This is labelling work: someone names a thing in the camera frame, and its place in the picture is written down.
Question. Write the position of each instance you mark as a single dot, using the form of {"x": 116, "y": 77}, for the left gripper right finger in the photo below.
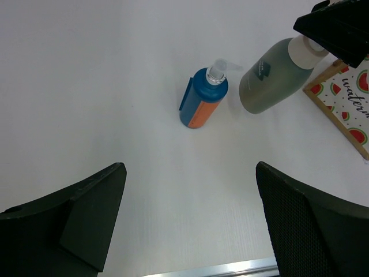
{"x": 312, "y": 232}

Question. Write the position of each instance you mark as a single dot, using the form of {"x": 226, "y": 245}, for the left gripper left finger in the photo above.
{"x": 65, "y": 233}

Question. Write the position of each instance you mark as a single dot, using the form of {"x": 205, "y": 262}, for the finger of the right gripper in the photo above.
{"x": 340, "y": 27}

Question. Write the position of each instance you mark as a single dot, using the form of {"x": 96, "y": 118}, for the watermelon print canvas bag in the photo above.
{"x": 341, "y": 93}

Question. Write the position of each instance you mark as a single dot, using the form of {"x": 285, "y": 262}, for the green bottle beige cap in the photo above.
{"x": 279, "y": 73}

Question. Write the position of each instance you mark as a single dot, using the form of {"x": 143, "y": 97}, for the blue orange spray bottle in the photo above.
{"x": 204, "y": 92}

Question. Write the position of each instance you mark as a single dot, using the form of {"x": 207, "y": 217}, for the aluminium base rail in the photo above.
{"x": 257, "y": 267}

